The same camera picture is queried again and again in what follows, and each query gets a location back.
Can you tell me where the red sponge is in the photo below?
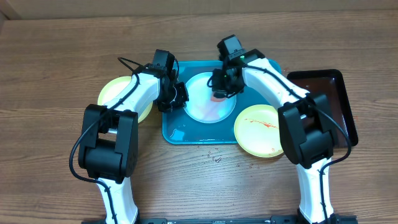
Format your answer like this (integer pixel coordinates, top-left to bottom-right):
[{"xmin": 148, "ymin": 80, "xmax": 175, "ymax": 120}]
[{"xmin": 211, "ymin": 93, "xmax": 226, "ymax": 102}]

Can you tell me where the light blue plate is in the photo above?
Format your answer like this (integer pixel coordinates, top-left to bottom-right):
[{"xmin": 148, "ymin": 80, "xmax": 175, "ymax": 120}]
[{"xmin": 184, "ymin": 72, "xmax": 236, "ymax": 124}]

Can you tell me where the yellow plate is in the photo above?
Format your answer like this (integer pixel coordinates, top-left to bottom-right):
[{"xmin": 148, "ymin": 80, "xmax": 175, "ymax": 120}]
[
  {"xmin": 97, "ymin": 73, "xmax": 160, "ymax": 123},
  {"xmin": 234, "ymin": 105, "xmax": 283, "ymax": 158}
]

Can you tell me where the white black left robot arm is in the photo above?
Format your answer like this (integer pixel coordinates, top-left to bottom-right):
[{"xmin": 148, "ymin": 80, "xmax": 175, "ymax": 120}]
[{"xmin": 69, "ymin": 62, "xmax": 188, "ymax": 223}]

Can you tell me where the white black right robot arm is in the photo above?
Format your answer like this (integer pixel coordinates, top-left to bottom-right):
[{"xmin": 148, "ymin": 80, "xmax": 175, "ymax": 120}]
[{"xmin": 207, "ymin": 35, "xmax": 338, "ymax": 223}]

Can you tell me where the teal plastic tray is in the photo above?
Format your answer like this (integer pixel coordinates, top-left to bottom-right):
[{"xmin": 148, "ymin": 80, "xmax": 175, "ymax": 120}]
[{"xmin": 162, "ymin": 60, "xmax": 269, "ymax": 144}]

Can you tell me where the dark brown rectangular tray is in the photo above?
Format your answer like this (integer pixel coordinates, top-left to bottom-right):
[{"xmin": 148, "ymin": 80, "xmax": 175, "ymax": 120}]
[{"xmin": 287, "ymin": 69, "xmax": 358, "ymax": 146}]

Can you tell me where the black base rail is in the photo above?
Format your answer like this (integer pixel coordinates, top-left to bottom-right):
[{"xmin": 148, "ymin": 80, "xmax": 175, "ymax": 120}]
[{"xmin": 81, "ymin": 215, "xmax": 358, "ymax": 224}]

